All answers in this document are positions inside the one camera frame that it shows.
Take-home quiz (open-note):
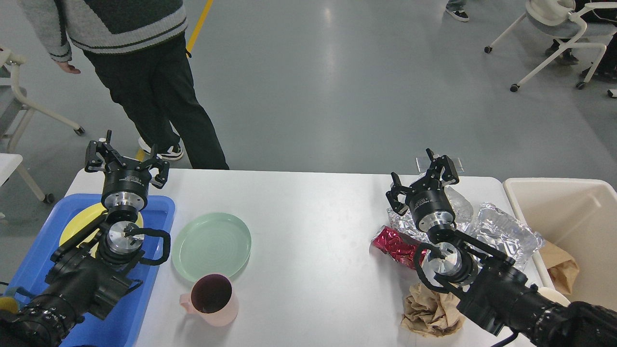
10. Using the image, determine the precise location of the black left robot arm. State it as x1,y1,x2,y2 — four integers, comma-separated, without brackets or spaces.
1,130,171,347

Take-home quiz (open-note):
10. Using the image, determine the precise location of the person in blue jeans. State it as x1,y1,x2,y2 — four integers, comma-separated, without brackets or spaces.
445,0,469,23

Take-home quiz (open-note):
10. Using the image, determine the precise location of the seated person in black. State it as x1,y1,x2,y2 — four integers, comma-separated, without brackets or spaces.
545,0,617,83

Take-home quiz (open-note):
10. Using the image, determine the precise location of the white chair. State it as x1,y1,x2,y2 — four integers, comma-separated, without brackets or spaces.
484,0,617,92
0,46,85,154

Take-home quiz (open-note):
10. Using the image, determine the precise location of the crumpled brown paper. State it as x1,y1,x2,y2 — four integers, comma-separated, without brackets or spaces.
400,283,466,337

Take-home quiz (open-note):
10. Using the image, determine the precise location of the brown paper in bin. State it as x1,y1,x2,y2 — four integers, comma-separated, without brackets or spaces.
539,241,580,295

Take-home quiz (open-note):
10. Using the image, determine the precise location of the white paper cup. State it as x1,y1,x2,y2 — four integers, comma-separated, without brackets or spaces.
537,286,571,307

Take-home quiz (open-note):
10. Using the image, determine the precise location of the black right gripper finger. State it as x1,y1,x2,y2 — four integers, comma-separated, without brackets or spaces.
386,172,416,216
419,148,460,189

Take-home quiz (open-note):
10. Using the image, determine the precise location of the small white side table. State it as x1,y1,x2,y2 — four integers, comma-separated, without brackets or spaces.
0,153,55,204

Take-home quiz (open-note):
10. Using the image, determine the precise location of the person in grey sweater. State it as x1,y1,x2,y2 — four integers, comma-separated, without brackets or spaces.
18,0,229,170

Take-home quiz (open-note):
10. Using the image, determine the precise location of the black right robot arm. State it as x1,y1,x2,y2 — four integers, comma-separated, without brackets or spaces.
386,149,617,347

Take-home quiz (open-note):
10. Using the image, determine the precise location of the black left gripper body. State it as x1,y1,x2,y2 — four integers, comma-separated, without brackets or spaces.
101,163,152,211

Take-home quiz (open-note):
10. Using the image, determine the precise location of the beige waste bin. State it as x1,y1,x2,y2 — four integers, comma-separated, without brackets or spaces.
503,178,617,310

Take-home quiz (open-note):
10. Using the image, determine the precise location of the crumpled aluminium foil sheet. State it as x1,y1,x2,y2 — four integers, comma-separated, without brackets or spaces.
387,186,475,242

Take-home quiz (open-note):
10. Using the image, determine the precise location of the white chair right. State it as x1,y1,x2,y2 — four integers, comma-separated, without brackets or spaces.
484,0,617,92

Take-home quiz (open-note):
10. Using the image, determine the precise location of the blue HOME mug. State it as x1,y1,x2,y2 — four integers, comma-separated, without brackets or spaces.
0,286,23,314

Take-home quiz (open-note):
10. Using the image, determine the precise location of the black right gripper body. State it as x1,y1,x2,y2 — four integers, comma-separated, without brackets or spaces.
405,182,456,233

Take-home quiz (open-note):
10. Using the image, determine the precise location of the aluminium foil tray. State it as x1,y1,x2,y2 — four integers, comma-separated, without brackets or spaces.
467,202,546,271

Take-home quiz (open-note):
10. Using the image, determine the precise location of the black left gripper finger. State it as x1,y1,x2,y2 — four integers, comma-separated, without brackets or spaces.
138,145,170,189
84,130,121,172

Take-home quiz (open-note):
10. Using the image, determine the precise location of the yellow plate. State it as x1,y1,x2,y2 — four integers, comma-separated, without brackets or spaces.
59,202,144,258

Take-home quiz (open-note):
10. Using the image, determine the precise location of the pink mug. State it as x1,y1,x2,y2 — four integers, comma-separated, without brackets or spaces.
179,274,240,327

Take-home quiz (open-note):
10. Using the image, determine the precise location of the white chair left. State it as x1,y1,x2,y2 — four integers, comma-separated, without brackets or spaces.
0,46,85,154

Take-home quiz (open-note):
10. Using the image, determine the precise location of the light green plate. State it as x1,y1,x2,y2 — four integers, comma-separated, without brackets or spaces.
171,213,253,282

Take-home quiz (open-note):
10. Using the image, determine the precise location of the crushed red can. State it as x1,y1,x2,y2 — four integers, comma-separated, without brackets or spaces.
370,225,428,271

